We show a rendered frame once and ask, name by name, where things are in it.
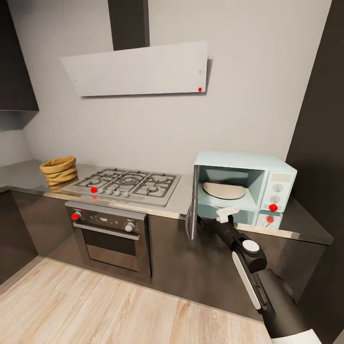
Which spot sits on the cabinet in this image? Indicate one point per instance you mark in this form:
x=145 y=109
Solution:
x=16 y=93

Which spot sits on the fridge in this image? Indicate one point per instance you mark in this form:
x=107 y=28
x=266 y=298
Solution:
x=317 y=153

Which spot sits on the microwave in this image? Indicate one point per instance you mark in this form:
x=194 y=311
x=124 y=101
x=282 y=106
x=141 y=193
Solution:
x=247 y=180

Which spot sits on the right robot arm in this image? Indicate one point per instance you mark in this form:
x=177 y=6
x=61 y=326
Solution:
x=270 y=294

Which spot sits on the burner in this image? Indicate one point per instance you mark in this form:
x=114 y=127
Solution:
x=136 y=186

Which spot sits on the popcorn bag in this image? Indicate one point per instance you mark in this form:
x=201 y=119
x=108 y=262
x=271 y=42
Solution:
x=59 y=170

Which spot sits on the oven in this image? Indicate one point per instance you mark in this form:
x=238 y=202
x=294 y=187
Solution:
x=112 y=239

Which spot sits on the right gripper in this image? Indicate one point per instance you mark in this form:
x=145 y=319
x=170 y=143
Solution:
x=213 y=226

